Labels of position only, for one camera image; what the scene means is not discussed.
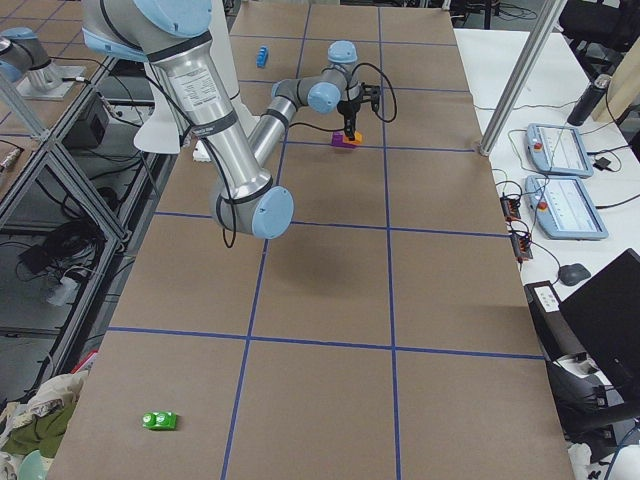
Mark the white camera mast base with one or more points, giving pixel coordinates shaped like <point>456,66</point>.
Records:
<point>162,133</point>

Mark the grey computer mouse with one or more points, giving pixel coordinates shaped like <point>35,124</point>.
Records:
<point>573,274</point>

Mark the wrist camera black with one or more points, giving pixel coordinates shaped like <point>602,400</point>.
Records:
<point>371,94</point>

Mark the black water bottle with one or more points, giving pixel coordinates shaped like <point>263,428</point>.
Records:
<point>589,99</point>

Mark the aluminium frame post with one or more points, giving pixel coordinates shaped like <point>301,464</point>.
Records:
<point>524,65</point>

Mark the teach pendant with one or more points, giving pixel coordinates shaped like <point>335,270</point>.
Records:
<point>561,206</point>
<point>557,150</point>

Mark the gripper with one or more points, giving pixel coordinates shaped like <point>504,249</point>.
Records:
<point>347,109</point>

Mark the crumpled cloth pile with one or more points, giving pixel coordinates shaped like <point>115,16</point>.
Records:
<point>40,424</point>

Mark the green block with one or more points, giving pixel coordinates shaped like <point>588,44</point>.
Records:
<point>159,420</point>

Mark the purple trapezoid block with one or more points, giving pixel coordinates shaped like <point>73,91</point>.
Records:
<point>339,140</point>

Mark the orange trapezoid block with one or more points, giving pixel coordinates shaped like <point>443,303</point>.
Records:
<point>355,139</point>

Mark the black laptop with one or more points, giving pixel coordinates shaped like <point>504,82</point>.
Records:
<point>604,316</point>

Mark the far teach pendant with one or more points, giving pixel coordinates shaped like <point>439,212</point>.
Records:
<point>557,150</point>

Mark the long blue studded block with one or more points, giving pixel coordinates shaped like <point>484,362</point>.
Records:
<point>262,56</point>

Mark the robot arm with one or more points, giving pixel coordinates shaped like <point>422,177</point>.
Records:
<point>188,42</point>

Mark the near teach pendant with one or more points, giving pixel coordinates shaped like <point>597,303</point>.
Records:
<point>561,206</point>

